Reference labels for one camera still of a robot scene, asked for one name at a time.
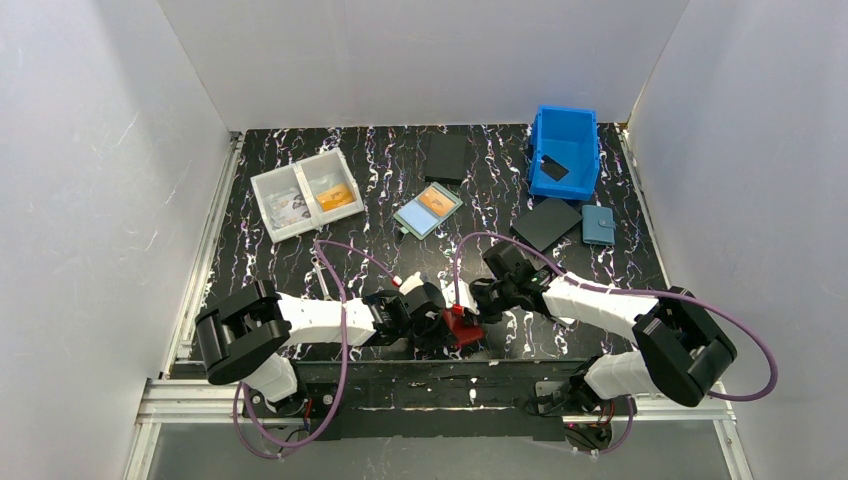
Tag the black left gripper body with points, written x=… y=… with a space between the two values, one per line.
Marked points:
x=429 y=316

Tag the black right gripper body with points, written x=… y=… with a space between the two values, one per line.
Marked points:
x=487 y=298

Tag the red card holder wallet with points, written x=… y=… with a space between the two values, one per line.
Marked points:
x=462 y=331

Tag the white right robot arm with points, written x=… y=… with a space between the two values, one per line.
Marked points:
x=680 y=352

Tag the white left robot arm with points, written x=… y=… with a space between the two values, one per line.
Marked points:
x=240 y=336

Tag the green open card wallet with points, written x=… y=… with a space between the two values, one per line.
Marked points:
x=426 y=211

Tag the black card in bin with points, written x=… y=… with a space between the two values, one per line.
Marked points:
x=552 y=168

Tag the orange card in tray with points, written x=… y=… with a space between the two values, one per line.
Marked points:
x=337 y=196

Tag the patterned card in tray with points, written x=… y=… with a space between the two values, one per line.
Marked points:
x=287 y=208

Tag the dark grey flat wallet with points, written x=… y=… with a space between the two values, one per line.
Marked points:
x=543 y=226

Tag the blue snap wallet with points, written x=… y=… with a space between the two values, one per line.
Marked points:
x=598 y=225

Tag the black wallet at back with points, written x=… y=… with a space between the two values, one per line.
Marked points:
x=445 y=162

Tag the clear two-compartment tray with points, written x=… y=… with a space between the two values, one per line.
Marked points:
x=311 y=176

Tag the blue plastic bin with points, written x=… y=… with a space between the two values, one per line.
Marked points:
x=570 y=136

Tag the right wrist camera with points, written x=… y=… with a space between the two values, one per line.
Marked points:
x=460 y=295

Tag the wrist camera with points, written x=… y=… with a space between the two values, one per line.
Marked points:
x=460 y=295
x=410 y=283

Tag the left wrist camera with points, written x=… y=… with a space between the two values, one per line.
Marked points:
x=410 y=283

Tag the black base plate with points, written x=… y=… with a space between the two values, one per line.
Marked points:
x=436 y=399

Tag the aluminium frame rail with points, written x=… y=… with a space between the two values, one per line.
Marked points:
x=193 y=436

